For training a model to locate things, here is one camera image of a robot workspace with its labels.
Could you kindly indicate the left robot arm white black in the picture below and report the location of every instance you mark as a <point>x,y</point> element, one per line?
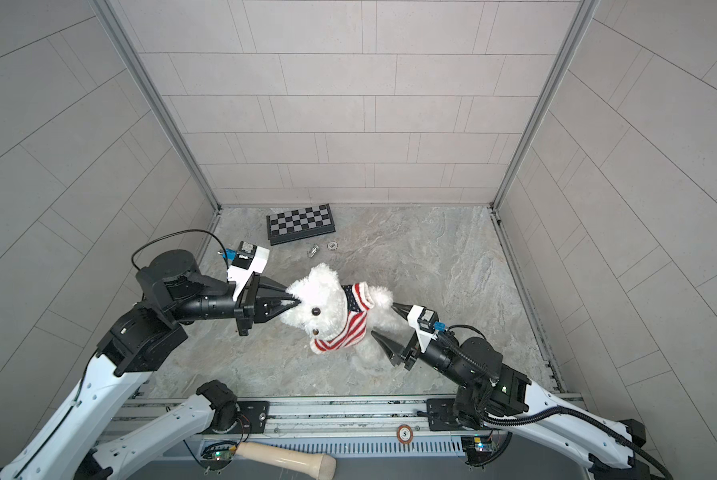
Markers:
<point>134,348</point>

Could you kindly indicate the green circuit board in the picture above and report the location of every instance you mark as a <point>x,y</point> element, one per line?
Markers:
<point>478,450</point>
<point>219,455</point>

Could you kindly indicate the small silver metal piece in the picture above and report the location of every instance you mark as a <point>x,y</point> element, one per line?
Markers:
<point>313,251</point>

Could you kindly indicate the folded black white chessboard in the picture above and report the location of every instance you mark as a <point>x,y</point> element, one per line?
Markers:
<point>300,224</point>

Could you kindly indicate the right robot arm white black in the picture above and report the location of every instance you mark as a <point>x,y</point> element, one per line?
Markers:
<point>494,396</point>

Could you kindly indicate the round red white sticker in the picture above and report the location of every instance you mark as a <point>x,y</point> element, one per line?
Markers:
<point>405,434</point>

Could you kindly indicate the red white striped knit sweater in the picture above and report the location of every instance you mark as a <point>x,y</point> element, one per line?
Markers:
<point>358,305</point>

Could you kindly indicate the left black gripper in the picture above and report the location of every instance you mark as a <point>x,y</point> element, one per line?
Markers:
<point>250,305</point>

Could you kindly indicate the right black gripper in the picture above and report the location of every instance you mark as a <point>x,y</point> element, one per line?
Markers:
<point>414,354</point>

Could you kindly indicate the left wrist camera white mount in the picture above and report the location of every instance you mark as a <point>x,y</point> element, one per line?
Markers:
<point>248,259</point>

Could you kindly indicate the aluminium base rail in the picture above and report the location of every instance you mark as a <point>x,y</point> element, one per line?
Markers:
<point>301,417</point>

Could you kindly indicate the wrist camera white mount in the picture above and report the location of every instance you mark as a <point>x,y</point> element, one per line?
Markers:
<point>248,259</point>
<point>426,324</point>

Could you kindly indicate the beige wooden handle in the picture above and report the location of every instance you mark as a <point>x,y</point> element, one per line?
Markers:
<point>317,466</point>

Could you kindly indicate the right green circuit board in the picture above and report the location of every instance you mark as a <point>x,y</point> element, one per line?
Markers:
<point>478,450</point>

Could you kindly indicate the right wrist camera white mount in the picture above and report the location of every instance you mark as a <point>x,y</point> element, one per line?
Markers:
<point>426,324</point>

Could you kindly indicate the left green circuit board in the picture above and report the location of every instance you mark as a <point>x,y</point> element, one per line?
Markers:
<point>219,455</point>

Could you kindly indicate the white teddy bear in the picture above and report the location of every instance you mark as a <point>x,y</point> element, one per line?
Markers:
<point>322,305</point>

